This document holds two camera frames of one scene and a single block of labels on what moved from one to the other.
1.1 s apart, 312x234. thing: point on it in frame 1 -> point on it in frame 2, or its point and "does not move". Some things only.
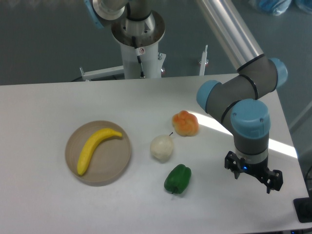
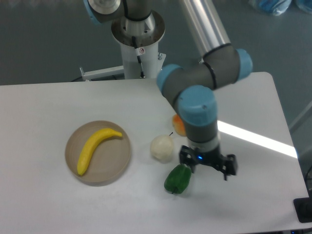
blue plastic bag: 278,7 does not move
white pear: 162,146 does not move
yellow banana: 88,144 does not move
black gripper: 272,179 -> 215,157
